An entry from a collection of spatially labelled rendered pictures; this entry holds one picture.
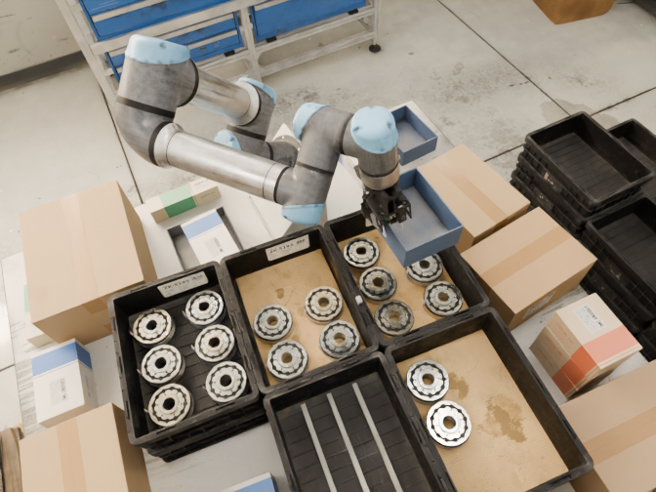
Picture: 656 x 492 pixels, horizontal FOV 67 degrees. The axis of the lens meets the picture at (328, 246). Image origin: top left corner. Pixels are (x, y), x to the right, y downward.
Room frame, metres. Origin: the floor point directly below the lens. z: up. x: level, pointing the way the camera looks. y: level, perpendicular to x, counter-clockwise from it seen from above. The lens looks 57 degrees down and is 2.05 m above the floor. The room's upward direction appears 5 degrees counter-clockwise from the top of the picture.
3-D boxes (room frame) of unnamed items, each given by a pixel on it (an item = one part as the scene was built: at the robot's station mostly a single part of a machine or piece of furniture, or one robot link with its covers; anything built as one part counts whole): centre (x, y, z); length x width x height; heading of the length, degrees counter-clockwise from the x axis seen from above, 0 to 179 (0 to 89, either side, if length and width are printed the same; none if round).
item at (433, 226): (0.69, -0.20, 1.10); 0.20 x 0.15 x 0.07; 22
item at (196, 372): (0.49, 0.38, 0.87); 0.40 x 0.30 x 0.11; 17
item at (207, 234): (0.89, 0.36, 0.75); 0.20 x 0.12 x 0.09; 26
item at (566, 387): (0.43, -0.62, 0.74); 0.16 x 0.12 x 0.07; 21
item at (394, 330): (0.54, -0.15, 0.86); 0.10 x 0.10 x 0.01
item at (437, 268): (0.69, -0.26, 0.86); 0.10 x 0.10 x 0.01
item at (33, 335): (0.75, 0.89, 0.73); 0.24 x 0.06 x 0.06; 17
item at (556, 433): (0.28, -0.31, 0.87); 0.40 x 0.30 x 0.11; 17
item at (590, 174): (1.27, -1.04, 0.37); 0.40 x 0.30 x 0.45; 22
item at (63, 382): (0.49, 0.75, 0.75); 0.20 x 0.12 x 0.09; 19
